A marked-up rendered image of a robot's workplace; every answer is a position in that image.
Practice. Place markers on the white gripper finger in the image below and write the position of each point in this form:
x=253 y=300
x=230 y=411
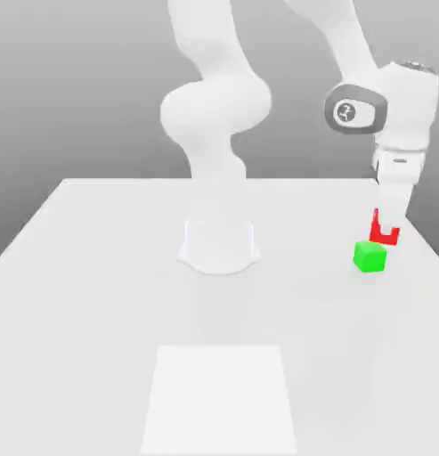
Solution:
x=391 y=206

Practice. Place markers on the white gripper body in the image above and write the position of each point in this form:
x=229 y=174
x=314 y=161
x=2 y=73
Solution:
x=400 y=169

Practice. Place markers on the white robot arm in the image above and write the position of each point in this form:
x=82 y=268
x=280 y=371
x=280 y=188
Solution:
x=212 y=107

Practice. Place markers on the small green cube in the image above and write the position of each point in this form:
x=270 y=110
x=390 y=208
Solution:
x=369 y=257

